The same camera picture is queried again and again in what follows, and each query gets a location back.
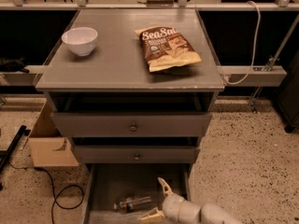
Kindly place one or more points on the grey drawer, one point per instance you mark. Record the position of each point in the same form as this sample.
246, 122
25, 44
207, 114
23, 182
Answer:
135, 154
131, 125
109, 183

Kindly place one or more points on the grey top drawer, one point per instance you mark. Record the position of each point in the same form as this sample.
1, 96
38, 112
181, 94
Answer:
131, 125

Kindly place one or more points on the white ceramic bowl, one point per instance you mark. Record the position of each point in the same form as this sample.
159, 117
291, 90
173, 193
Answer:
81, 40

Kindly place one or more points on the dark rolling cart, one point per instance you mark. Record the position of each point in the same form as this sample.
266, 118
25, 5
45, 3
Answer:
287, 97

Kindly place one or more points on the black object on ledge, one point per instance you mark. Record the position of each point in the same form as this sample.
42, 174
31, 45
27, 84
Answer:
12, 65

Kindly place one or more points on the brown sea salt chip bag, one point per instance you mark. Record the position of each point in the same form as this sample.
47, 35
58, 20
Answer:
165, 47

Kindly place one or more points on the grey middle drawer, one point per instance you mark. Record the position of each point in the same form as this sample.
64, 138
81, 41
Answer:
135, 154

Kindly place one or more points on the clear plastic water bottle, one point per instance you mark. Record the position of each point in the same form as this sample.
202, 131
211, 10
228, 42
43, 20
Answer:
132, 203

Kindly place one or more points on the grey drawer cabinet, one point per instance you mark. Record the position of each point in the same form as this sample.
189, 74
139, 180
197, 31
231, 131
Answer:
113, 109

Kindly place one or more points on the metal railing frame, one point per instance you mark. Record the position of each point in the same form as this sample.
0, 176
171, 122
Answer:
149, 3

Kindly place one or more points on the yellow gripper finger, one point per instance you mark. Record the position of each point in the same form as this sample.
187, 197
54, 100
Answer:
153, 216
165, 187

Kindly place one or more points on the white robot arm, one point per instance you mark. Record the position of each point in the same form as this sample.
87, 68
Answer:
212, 214

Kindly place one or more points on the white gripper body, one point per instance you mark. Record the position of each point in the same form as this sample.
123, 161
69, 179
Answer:
170, 205

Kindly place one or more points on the black stand leg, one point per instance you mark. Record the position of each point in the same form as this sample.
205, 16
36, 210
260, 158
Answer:
5, 155

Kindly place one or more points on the cardboard box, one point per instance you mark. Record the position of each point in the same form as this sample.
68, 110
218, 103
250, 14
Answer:
48, 147

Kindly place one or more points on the grey bottom drawer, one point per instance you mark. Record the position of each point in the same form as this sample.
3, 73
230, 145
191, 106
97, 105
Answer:
109, 183

